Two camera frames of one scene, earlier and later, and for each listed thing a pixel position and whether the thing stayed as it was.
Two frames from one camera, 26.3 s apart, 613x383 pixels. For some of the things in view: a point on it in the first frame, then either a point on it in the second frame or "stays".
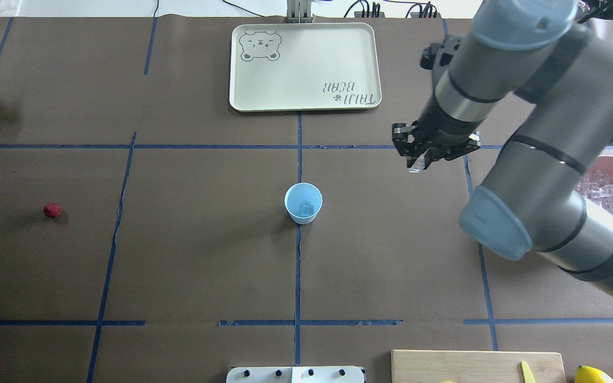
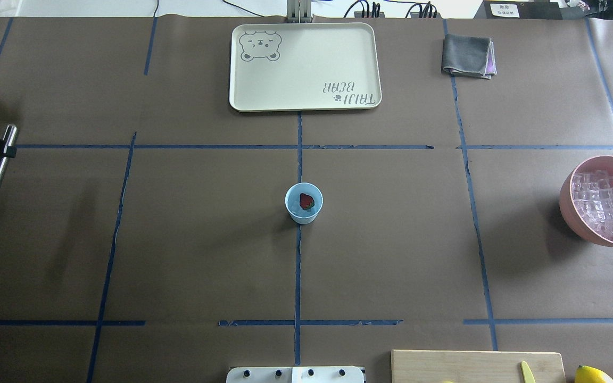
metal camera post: (298, 11) stays
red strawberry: (52, 210) -> (306, 201)
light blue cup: (303, 201) stays
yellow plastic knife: (528, 375) stays
